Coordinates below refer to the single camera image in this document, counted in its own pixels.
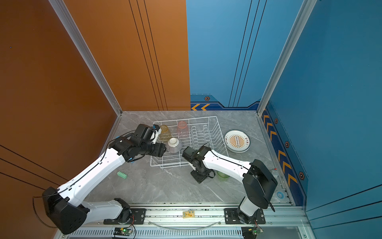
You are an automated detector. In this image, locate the green glass cup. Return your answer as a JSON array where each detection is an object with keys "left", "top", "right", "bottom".
[{"left": 217, "top": 171, "right": 230, "bottom": 182}]

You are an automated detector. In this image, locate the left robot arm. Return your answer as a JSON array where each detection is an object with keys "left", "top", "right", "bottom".
[{"left": 42, "top": 124, "right": 166, "bottom": 235}]

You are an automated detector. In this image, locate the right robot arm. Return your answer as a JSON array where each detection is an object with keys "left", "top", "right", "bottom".
[{"left": 182, "top": 145, "right": 278, "bottom": 225}]

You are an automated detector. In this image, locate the ribbed white bowl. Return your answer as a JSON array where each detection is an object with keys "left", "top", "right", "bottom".
[{"left": 166, "top": 137, "right": 183, "bottom": 153}]

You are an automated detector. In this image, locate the yellow glass cup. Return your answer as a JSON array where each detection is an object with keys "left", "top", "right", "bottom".
[{"left": 159, "top": 125, "right": 172, "bottom": 143}]

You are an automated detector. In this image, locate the pink glass cup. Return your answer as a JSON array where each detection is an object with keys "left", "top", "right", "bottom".
[{"left": 177, "top": 120, "right": 190, "bottom": 137}]

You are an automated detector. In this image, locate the green terminal block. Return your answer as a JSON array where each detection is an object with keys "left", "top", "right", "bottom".
[{"left": 117, "top": 171, "right": 127, "bottom": 179}]

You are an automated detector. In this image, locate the yellow sticker tag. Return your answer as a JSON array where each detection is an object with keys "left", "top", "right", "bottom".
[{"left": 183, "top": 210, "right": 195, "bottom": 219}]

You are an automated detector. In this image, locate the left green circuit board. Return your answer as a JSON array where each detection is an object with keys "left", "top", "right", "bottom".
[{"left": 112, "top": 227, "right": 135, "bottom": 239}]

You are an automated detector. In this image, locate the right circuit board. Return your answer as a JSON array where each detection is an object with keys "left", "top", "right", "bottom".
[{"left": 241, "top": 227, "right": 264, "bottom": 239}]

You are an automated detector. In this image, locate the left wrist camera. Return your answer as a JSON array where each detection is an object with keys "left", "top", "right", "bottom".
[{"left": 150, "top": 124, "right": 162, "bottom": 144}]

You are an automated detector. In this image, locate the white wire dish rack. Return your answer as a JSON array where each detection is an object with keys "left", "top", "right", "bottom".
[{"left": 150, "top": 116, "right": 228, "bottom": 168}]

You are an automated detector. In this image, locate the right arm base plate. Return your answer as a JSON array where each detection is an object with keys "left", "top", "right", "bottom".
[{"left": 224, "top": 208, "right": 266, "bottom": 225}]

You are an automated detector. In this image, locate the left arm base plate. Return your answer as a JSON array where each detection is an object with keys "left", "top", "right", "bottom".
[{"left": 103, "top": 208, "right": 146, "bottom": 225}]

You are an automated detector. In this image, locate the left aluminium corner post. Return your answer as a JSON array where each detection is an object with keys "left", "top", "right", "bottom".
[{"left": 49, "top": 0, "right": 123, "bottom": 116}]

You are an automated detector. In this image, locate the aluminium corner post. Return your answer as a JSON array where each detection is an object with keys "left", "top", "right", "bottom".
[
  {"left": 49, "top": 0, "right": 123, "bottom": 116},
  {"left": 256, "top": 0, "right": 317, "bottom": 117}
]

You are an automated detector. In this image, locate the right aluminium corner post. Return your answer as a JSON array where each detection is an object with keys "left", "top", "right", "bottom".
[{"left": 256, "top": 0, "right": 317, "bottom": 117}]

